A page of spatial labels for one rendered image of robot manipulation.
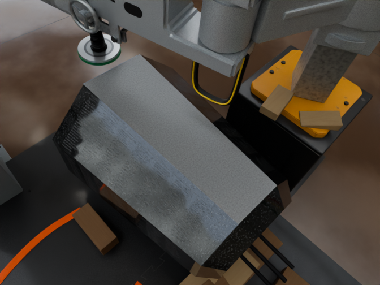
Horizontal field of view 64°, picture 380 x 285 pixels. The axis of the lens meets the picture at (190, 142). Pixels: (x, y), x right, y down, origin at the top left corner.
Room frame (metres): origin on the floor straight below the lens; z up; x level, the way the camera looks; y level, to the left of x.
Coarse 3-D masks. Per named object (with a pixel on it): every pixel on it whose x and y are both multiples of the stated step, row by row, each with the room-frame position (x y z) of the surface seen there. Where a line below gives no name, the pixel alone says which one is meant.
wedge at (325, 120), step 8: (304, 112) 1.10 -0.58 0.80; (312, 112) 1.10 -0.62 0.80; (320, 112) 1.10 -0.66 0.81; (328, 112) 1.10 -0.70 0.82; (336, 112) 1.10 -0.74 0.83; (304, 120) 1.04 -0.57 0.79; (312, 120) 1.04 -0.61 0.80; (320, 120) 1.04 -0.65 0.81; (328, 120) 1.05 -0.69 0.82; (336, 120) 1.05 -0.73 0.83; (320, 128) 1.01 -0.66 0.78; (328, 128) 1.01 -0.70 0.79; (336, 128) 1.02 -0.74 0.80
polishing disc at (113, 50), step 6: (108, 36) 1.31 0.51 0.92; (84, 42) 1.24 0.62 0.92; (90, 42) 1.25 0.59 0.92; (108, 42) 1.27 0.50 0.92; (78, 48) 1.19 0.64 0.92; (84, 48) 1.20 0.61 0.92; (108, 48) 1.22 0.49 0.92; (114, 48) 1.23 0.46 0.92; (84, 54) 1.15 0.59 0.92; (90, 54) 1.16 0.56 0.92; (96, 54) 1.17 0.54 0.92; (102, 54) 1.17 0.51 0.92; (108, 54) 1.18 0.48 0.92; (114, 54) 1.18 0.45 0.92; (90, 60) 1.12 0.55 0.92; (96, 60) 1.13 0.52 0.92; (102, 60) 1.13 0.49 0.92; (108, 60) 1.14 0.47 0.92
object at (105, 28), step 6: (42, 0) 1.26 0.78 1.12; (48, 0) 1.25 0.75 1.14; (54, 6) 1.23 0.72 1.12; (66, 12) 1.21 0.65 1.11; (78, 18) 1.18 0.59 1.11; (90, 24) 1.14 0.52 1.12; (102, 24) 1.12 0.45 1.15; (108, 24) 1.12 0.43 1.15; (102, 30) 1.12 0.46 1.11; (108, 30) 1.11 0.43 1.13; (120, 30) 1.09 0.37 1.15; (126, 30) 1.12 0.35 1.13; (114, 36) 1.06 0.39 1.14; (114, 42) 1.05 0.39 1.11
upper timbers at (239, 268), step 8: (248, 256) 0.46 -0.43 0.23; (240, 264) 0.41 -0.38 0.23; (256, 264) 0.43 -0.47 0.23; (232, 272) 0.37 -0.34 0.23; (240, 272) 0.37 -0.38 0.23; (248, 272) 0.38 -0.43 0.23; (184, 280) 0.29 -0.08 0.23; (192, 280) 0.29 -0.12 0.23; (200, 280) 0.30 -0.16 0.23; (232, 280) 0.32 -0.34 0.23; (240, 280) 0.33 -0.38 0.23
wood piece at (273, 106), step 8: (280, 88) 1.21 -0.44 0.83; (272, 96) 1.15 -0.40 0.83; (280, 96) 1.15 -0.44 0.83; (288, 96) 1.16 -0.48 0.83; (264, 104) 1.08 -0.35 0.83; (272, 104) 1.09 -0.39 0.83; (280, 104) 1.10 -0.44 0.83; (264, 112) 1.06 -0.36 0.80; (272, 112) 1.04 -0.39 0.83; (280, 112) 1.05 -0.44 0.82
